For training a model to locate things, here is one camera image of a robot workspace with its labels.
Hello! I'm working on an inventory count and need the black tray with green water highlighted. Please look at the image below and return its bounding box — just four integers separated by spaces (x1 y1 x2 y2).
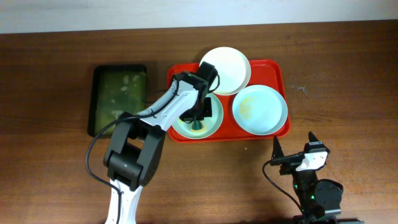
87 64 147 137

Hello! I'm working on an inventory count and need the white plate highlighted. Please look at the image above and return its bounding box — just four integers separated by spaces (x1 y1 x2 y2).
200 47 251 96

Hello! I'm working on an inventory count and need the green and yellow sponge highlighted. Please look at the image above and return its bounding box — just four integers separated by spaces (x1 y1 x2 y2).
190 121 207 133

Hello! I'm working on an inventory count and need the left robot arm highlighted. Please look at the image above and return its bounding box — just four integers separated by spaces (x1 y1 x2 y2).
103 62 218 223

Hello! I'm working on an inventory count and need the red plastic tray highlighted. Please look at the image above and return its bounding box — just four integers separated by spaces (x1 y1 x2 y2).
166 59 291 143

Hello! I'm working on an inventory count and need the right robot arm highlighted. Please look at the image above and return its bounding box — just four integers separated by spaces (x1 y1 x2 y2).
271 132 343 223

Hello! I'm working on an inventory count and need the light green plate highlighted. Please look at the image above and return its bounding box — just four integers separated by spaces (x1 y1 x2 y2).
172 93 224 139

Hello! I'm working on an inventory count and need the light blue plate right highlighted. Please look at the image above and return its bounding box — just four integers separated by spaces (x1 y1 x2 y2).
232 85 288 136

